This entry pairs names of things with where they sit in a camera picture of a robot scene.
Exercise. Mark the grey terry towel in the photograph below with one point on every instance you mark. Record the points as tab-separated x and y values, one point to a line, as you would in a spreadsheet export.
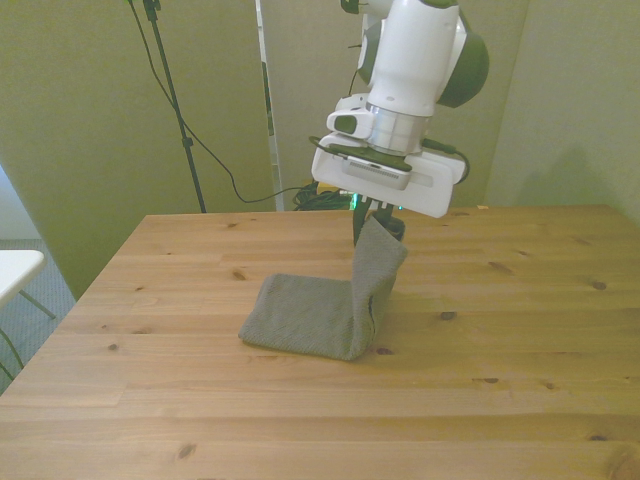
320	315

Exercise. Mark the white folding side table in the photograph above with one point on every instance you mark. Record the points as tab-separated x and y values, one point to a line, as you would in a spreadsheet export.
17	272

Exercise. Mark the white partition edge strip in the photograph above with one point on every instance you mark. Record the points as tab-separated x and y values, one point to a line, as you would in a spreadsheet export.
269	110

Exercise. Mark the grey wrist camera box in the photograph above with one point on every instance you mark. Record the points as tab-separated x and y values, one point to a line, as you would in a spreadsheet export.
376	172

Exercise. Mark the black tripod stand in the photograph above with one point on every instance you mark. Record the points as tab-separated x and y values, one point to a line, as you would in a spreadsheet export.
172	100

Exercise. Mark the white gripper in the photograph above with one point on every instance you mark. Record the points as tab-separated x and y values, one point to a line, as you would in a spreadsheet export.
432	187

